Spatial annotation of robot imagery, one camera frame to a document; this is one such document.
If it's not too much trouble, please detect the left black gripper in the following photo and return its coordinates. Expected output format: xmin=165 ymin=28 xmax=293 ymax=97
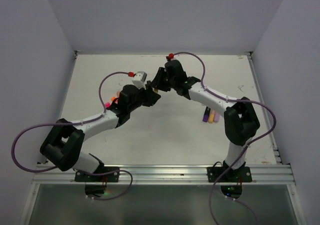
xmin=128 ymin=84 xmax=161 ymax=113

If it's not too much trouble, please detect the neon pink highlighter cap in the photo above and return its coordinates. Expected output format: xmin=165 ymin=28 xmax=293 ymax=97
xmin=105 ymin=102 xmax=111 ymax=108

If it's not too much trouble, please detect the purple highlighter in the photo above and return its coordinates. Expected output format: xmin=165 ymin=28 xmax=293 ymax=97
xmin=202 ymin=107 xmax=211 ymax=123

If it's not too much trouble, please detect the pastel yellow highlighter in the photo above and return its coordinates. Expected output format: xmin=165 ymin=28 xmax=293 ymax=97
xmin=207 ymin=109 xmax=216 ymax=123

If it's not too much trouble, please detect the pastel pink highlighter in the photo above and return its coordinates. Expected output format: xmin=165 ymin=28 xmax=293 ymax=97
xmin=213 ymin=113 xmax=220 ymax=123

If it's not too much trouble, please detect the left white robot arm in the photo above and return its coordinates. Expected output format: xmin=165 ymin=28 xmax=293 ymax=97
xmin=40 ymin=84 xmax=161 ymax=182

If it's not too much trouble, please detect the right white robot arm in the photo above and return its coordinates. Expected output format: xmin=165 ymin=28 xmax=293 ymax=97
xmin=151 ymin=60 xmax=260 ymax=182

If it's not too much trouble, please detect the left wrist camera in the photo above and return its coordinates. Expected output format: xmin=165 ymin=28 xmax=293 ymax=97
xmin=132 ymin=71 xmax=148 ymax=89

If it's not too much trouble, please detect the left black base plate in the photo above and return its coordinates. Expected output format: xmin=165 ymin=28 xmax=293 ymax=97
xmin=74 ymin=166 xmax=120 ymax=198

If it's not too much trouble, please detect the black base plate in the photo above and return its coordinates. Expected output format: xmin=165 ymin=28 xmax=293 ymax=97
xmin=74 ymin=166 xmax=120 ymax=198
xmin=206 ymin=161 xmax=253 ymax=199

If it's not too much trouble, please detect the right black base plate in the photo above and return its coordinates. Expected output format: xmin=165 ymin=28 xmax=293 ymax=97
xmin=206 ymin=161 xmax=253 ymax=199

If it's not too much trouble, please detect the aluminium rail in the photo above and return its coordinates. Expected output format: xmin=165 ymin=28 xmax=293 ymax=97
xmin=31 ymin=164 xmax=295 ymax=185

